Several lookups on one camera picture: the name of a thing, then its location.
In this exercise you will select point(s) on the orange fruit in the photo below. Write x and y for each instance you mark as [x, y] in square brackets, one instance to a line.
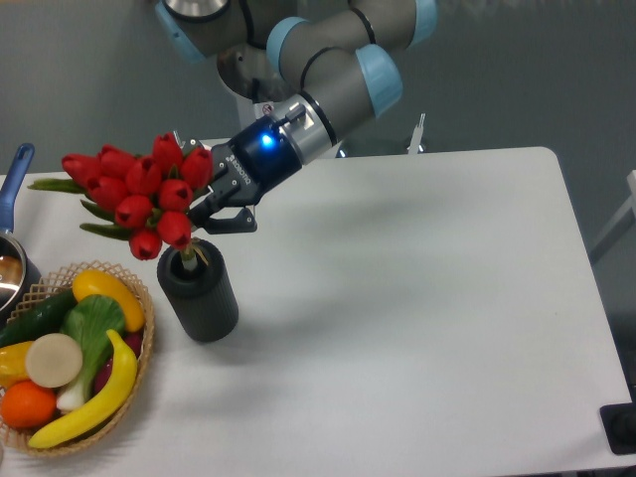
[27, 405]

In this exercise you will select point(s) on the yellow bell pepper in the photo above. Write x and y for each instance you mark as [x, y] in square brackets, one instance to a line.
[13, 364]

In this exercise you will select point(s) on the green bok choy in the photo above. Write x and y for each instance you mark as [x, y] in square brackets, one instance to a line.
[87, 323]

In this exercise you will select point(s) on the red tulip bouquet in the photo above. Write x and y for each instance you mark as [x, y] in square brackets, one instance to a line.
[143, 200]

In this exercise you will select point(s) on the woven wicker basket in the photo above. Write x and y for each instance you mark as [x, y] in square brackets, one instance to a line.
[52, 284]

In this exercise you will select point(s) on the black box at table edge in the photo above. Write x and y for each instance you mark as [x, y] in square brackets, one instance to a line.
[619, 425]

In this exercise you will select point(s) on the green cucumber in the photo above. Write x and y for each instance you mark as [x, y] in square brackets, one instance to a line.
[45, 318]

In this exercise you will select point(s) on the dark grey ribbed vase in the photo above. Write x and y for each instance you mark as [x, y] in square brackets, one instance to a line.
[202, 298]

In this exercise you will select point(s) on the white frame at right edge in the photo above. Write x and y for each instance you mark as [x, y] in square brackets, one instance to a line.
[617, 226]

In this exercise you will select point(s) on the beige round disc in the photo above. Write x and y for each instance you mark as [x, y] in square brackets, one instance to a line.
[53, 360]

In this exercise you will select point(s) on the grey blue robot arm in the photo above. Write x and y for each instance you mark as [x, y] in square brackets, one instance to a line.
[340, 71]

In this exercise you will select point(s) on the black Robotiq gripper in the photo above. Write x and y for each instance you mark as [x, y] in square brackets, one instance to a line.
[246, 167]

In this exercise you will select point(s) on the blue handled saucepan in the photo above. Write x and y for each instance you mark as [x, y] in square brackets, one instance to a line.
[18, 272]

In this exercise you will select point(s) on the dark red vegetable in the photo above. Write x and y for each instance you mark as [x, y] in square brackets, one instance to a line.
[134, 342]

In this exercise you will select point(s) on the yellow squash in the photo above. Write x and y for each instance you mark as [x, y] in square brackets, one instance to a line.
[97, 282]

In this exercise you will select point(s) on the yellow banana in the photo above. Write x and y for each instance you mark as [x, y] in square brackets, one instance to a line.
[100, 407]

